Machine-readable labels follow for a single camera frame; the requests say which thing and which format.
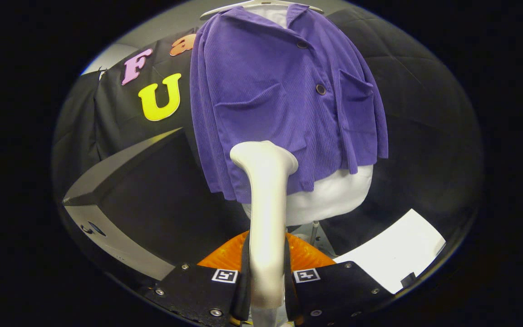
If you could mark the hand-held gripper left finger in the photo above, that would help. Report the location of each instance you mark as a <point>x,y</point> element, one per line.
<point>198,286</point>

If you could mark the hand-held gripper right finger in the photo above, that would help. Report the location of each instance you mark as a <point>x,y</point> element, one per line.
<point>334,288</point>

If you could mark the white clothes hanger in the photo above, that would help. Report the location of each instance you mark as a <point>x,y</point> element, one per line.
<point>225,7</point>

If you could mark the metal mannequin stand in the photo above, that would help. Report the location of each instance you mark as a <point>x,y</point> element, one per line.
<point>314,231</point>

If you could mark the white flat floor board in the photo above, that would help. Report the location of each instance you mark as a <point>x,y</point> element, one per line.
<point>393,254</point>

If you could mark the small black block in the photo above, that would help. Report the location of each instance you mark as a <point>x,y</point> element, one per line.
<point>408,279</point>

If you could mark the white mannequin torso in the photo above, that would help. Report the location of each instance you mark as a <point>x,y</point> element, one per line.
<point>329,195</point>

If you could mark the grey cabinet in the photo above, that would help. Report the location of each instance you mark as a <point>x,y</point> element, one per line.
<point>152,195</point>

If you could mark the black backdrop cloth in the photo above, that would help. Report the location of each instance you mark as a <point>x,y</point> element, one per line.
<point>425,136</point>

